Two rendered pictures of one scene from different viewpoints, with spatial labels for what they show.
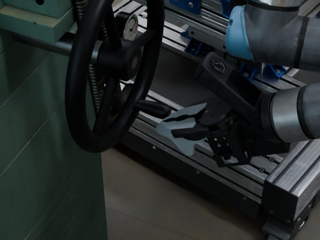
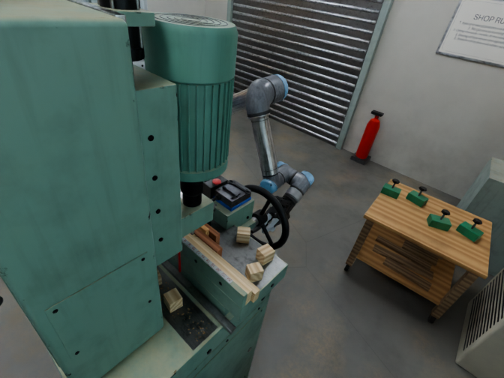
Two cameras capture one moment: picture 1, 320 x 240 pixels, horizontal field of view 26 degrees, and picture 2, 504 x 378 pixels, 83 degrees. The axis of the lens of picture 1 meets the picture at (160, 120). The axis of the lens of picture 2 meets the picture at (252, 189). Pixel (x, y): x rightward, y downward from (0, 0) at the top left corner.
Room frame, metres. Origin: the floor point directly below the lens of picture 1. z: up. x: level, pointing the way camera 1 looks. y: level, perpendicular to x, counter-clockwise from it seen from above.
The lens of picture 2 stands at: (0.67, 0.91, 1.57)
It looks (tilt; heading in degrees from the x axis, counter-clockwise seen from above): 36 degrees down; 283
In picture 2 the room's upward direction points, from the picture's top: 9 degrees clockwise
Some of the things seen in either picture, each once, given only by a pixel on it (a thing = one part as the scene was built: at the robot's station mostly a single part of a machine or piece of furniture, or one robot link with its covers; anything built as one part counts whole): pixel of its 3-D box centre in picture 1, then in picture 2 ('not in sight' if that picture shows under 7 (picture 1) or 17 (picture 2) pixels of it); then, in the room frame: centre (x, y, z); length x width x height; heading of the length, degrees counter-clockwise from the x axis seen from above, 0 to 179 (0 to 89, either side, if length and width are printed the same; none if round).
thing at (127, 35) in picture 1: (123, 32); not in sight; (1.10, 0.07, 0.65); 0.06 x 0.04 x 0.08; 156
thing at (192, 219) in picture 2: not in sight; (186, 217); (0.96, 0.39, 1.03); 0.14 x 0.07 x 0.09; 66
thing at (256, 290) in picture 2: not in sight; (177, 227); (1.02, 0.34, 0.92); 0.67 x 0.02 x 0.04; 156
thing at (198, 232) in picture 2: not in sight; (196, 235); (0.95, 0.35, 0.92); 0.21 x 0.02 x 0.04; 156
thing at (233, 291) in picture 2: not in sight; (172, 236); (1.01, 0.39, 0.93); 0.60 x 0.02 x 0.06; 156
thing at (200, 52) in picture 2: not in sight; (191, 102); (0.95, 0.37, 1.35); 0.18 x 0.18 x 0.31
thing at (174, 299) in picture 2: not in sight; (172, 300); (0.94, 0.51, 0.82); 0.04 x 0.04 x 0.04; 57
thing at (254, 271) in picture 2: not in sight; (254, 272); (0.74, 0.41, 0.92); 0.04 x 0.03 x 0.04; 40
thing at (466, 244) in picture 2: not in sight; (414, 241); (-0.12, -0.72, 0.32); 0.66 x 0.57 x 0.64; 159
